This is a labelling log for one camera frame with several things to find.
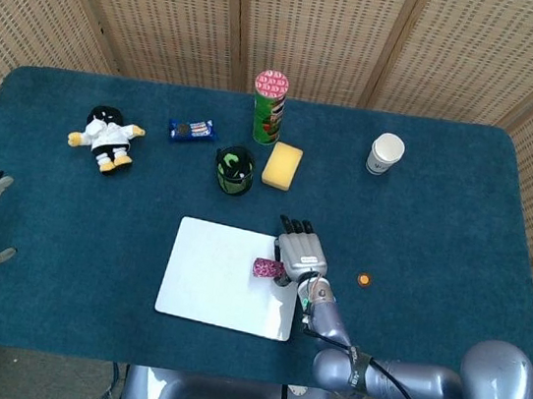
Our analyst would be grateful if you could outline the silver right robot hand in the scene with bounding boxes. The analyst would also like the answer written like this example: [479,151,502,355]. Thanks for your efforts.
[268,214,335,293]

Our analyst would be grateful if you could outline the pink patterned packet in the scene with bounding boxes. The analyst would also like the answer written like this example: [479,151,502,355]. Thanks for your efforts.
[250,256,285,282]

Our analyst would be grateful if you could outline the yellow sponge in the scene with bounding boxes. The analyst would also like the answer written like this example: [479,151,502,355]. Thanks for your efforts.
[260,139,305,193]

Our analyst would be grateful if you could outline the black mesh pen holder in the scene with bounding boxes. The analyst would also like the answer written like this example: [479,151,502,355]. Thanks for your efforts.
[210,142,259,199]

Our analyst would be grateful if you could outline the white paper cup blue logo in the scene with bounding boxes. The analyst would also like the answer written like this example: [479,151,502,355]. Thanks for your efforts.
[365,142,402,178]

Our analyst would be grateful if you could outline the blue table cloth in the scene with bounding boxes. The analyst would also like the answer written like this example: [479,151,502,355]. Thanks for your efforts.
[0,56,533,399]

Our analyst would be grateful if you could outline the green Pringles can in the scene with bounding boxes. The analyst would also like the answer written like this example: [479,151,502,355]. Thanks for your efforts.
[247,67,293,148]

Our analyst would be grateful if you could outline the blue Oreo cookie pack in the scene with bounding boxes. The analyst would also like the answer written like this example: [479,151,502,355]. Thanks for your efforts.
[164,113,222,149]

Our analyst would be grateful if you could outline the black white plush penguin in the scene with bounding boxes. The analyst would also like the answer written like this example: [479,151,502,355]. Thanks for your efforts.
[62,101,149,181]

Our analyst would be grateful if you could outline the woven bamboo folding screen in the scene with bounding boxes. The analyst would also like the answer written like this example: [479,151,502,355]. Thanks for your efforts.
[0,0,533,397]

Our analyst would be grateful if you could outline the white board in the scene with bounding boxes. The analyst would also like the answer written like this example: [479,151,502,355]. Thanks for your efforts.
[151,213,307,344]

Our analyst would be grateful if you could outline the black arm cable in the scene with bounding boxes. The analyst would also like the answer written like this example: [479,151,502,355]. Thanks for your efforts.
[290,313,460,399]

